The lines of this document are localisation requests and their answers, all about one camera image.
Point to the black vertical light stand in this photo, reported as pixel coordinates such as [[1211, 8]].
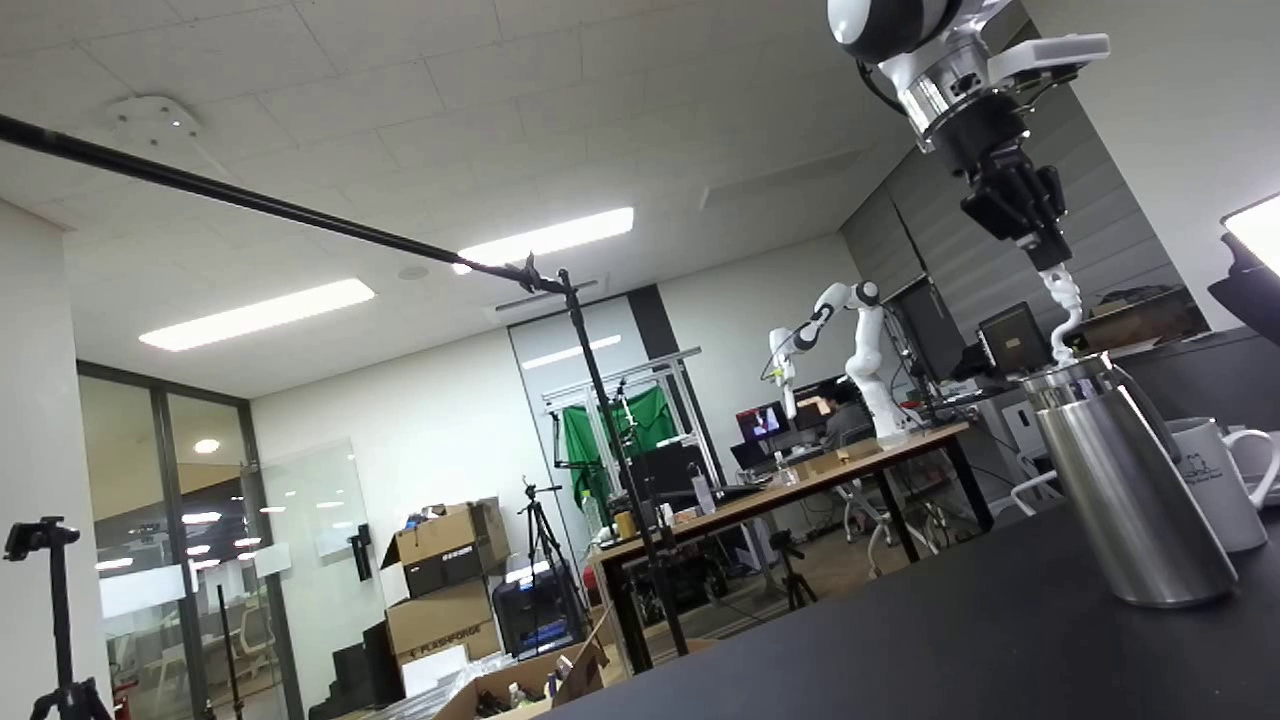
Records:
[[627, 475]]

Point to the cardboard box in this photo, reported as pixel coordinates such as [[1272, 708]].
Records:
[[447, 544]]

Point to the white twisted stirring stick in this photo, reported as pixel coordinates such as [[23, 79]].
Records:
[[1063, 286]]

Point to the stainless steel jug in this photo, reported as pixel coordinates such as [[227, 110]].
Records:
[[1138, 513]]

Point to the black overhead boom pole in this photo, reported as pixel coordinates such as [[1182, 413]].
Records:
[[174, 177]]

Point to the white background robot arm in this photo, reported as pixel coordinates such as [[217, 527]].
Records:
[[863, 302]]

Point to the computer monitor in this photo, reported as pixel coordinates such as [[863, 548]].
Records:
[[761, 423]]

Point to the black camera tripod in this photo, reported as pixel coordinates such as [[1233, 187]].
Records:
[[70, 696]]

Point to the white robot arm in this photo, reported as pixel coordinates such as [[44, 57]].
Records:
[[966, 97]]

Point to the wooden office desk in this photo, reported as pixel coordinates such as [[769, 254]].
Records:
[[819, 475]]

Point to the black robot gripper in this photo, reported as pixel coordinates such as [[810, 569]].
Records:
[[1011, 193]]

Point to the white ceramic mug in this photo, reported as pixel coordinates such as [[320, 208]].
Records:
[[1207, 455]]

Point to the green cloth backdrop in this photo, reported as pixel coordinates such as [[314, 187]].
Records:
[[585, 438]]

